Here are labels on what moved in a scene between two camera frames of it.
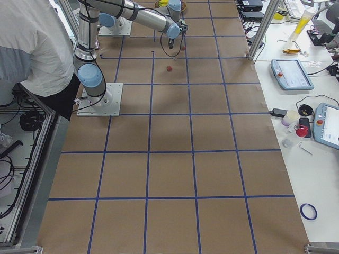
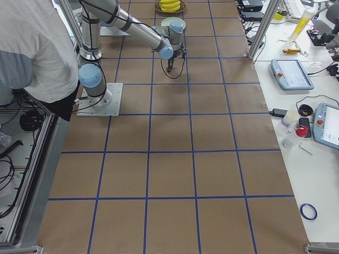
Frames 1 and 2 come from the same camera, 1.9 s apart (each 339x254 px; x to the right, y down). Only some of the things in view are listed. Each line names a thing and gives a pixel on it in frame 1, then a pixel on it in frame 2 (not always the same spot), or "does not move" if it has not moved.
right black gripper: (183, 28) to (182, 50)
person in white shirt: (37, 53) does not move
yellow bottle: (302, 24) does not move
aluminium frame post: (272, 7) does not move
